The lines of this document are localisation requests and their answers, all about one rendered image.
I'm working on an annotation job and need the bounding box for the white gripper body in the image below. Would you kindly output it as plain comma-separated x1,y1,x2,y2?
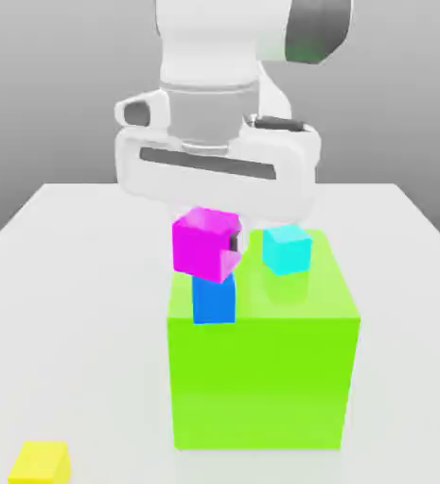
114,123,323,225

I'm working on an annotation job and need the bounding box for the small magenta cube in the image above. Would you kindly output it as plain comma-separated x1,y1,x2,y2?
171,206,243,285

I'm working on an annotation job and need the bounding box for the small blue cube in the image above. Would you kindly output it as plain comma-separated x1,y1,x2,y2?
191,272,237,325

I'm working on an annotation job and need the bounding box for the small cyan cube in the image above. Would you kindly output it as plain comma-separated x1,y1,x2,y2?
260,223,313,277

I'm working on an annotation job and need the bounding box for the small yellow cube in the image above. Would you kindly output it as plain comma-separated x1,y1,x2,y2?
7,440,72,484

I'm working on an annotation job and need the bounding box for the large green box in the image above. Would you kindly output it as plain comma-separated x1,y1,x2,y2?
166,228,361,451

